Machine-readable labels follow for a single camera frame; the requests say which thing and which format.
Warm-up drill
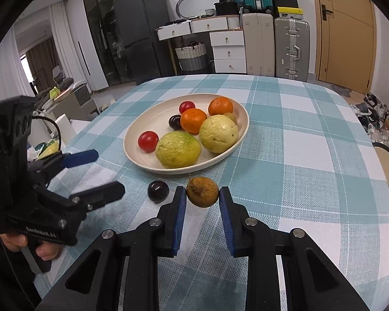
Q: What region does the yellow-green guava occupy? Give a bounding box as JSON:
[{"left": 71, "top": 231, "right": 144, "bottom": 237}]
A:
[{"left": 155, "top": 131, "right": 202, "bottom": 169}]

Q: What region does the black cable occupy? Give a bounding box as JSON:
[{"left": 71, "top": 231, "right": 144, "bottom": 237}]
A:
[{"left": 32, "top": 115, "right": 63, "bottom": 152}]

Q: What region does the teal checked tablecloth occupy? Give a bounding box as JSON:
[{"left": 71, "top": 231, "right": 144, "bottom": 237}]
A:
[{"left": 40, "top": 74, "right": 389, "bottom": 311}]

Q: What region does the black storage box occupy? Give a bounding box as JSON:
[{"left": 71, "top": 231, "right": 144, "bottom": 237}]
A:
[{"left": 214, "top": 2, "right": 239, "bottom": 16}]

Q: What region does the white curtain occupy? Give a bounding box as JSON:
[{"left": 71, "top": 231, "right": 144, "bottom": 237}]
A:
[{"left": 48, "top": 3, "right": 94, "bottom": 94}]

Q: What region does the woven laundry basket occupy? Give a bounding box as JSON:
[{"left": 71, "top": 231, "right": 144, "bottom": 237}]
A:
[{"left": 175, "top": 41, "right": 209, "bottom": 72}]

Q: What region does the white drawer dresser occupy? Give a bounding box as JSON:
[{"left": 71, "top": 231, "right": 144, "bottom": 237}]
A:
[{"left": 156, "top": 16, "right": 247, "bottom": 74}]

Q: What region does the oval white mirror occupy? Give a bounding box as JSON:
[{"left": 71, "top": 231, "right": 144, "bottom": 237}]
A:
[{"left": 176, "top": 0, "right": 219, "bottom": 18}]

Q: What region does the person's left hand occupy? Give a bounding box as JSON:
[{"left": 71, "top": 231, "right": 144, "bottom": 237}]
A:
[{"left": 0, "top": 232, "right": 61, "bottom": 262}]

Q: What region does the black and yellow shoe box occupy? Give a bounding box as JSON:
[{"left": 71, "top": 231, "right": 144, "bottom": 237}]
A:
[{"left": 275, "top": 6, "right": 303, "bottom": 20}]

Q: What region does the dark glass cabinet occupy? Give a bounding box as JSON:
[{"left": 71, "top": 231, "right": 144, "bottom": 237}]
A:
[{"left": 81, "top": 0, "right": 120, "bottom": 89}]

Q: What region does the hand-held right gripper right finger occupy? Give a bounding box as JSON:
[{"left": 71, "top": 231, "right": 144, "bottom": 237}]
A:
[{"left": 219, "top": 186, "right": 372, "bottom": 311}]

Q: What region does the pale yellow guava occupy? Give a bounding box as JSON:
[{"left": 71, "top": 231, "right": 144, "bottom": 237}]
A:
[{"left": 199, "top": 115, "right": 239, "bottom": 154}]

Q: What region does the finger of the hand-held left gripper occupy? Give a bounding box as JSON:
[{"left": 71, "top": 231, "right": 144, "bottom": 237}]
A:
[
  {"left": 27, "top": 149, "right": 99, "bottom": 173},
  {"left": 70, "top": 181, "right": 126, "bottom": 211}
]

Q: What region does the wooden door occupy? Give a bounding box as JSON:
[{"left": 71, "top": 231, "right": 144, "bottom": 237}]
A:
[{"left": 309, "top": 0, "right": 377, "bottom": 94}]

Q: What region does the round beige stool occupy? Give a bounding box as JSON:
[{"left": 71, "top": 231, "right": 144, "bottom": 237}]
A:
[{"left": 372, "top": 142, "right": 389, "bottom": 196}]

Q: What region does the orange mandarin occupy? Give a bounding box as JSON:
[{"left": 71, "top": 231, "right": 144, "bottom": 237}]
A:
[
  {"left": 208, "top": 97, "right": 234, "bottom": 116},
  {"left": 180, "top": 108, "right": 208, "bottom": 134}
]

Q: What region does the silver suitcase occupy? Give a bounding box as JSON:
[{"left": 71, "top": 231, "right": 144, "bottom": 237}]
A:
[{"left": 274, "top": 17, "right": 311, "bottom": 82}]

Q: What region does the dark grey refrigerator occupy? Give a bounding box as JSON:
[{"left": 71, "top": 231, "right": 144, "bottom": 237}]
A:
[{"left": 113, "top": 0, "right": 171, "bottom": 85}]

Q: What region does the white box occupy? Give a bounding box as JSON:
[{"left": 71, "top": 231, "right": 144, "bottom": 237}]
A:
[{"left": 53, "top": 114, "right": 78, "bottom": 143}]

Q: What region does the person's left forearm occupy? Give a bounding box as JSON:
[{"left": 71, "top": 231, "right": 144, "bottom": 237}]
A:
[{"left": 0, "top": 236, "right": 43, "bottom": 311}]

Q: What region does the loose sneakers pile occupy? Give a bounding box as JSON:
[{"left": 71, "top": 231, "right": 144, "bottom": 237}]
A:
[{"left": 350, "top": 92, "right": 389, "bottom": 150}]

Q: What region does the beige suitcase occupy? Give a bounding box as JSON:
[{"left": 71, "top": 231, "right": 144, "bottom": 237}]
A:
[{"left": 241, "top": 13, "right": 275, "bottom": 77}]

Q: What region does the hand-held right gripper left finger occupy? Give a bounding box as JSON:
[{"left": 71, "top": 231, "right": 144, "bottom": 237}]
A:
[{"left": 36, "top": 186, "right": 187, "bottom": 311}]

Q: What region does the cream round plate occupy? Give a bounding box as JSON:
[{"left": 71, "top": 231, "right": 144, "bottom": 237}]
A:
[{"left": 123, "top": 93, "right": 249, "bottom": 174}]

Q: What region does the black door handle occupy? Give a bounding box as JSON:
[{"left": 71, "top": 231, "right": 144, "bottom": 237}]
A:
[{"left": 321, "top": 4, "right": 334, "bottom": 24}]

